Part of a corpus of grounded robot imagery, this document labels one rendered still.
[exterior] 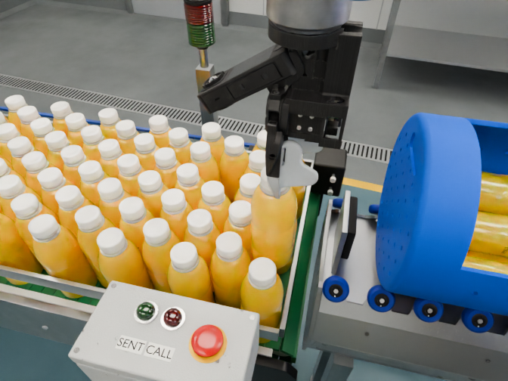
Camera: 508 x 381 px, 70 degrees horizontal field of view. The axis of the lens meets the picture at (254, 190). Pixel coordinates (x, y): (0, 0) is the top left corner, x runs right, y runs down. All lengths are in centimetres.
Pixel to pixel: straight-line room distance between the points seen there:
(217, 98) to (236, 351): 28
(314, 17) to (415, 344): 58
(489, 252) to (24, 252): 79
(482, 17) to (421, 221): 361
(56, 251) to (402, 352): 62
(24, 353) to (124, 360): 142
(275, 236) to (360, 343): 31
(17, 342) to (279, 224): 156
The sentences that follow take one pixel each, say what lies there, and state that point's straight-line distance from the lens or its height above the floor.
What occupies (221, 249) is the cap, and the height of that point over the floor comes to 108.
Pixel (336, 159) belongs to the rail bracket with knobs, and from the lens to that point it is 82.
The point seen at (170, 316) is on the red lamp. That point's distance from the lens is 46.
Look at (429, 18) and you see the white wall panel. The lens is 399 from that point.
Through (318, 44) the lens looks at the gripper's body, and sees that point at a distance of 34.
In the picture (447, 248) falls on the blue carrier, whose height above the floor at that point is 115.
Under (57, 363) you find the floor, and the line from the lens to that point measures 179.
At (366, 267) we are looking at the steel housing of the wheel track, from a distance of 73.
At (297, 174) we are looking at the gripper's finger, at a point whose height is 123.
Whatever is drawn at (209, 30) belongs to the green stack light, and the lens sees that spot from 90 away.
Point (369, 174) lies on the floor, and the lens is 236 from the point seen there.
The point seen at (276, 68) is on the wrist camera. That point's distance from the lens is 37.
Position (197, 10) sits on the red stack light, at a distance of 87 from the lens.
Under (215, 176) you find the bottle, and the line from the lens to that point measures 73.
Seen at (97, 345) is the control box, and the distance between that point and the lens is 48.
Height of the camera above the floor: 152
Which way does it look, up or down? 45 degrees down
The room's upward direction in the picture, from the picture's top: straight up
